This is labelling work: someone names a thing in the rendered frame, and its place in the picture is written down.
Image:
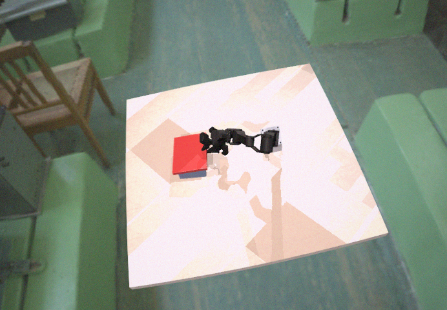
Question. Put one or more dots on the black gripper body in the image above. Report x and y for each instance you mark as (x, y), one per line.
(205, 140)

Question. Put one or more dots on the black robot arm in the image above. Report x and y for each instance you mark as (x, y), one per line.
(269, 138)

